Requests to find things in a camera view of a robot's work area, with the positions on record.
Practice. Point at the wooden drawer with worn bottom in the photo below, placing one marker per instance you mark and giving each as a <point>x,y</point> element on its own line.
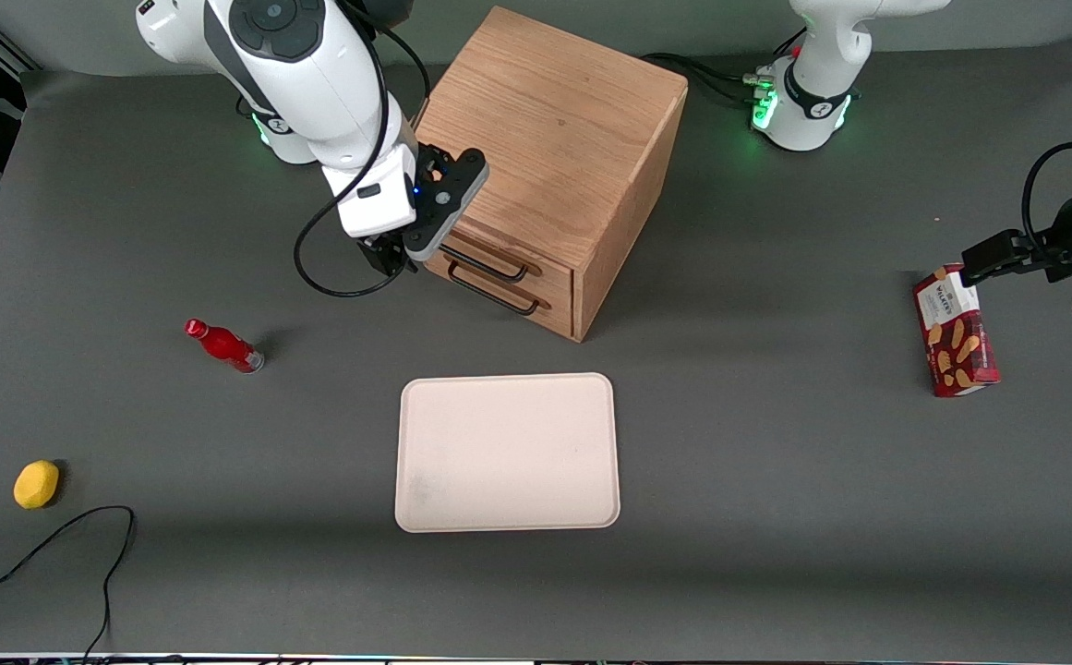
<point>559,284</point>

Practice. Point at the beige plastic tray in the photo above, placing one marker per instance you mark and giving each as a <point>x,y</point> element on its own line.
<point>508,453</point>

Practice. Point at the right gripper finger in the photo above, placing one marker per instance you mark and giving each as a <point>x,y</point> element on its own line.
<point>372,252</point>
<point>399,257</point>

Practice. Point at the red shortbread cookie box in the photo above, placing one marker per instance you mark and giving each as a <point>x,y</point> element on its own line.
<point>960,351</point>

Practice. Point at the yellow lemon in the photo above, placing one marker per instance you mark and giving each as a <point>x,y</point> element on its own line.
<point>36,485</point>

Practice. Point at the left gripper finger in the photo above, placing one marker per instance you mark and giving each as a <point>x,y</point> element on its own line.
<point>993,254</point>
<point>971,276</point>

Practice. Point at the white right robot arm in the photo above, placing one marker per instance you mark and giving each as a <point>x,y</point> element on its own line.
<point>295,65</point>

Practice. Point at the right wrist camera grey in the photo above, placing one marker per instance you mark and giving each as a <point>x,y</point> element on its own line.
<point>434,231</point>

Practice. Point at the aluminium frame rail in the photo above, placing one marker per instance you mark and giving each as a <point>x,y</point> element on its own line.
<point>0,42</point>

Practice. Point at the red plastic bottle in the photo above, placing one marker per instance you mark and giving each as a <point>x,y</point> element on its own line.
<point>222,344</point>

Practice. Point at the wooden drawer cabinet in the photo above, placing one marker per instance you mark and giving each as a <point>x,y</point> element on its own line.
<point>554,120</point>

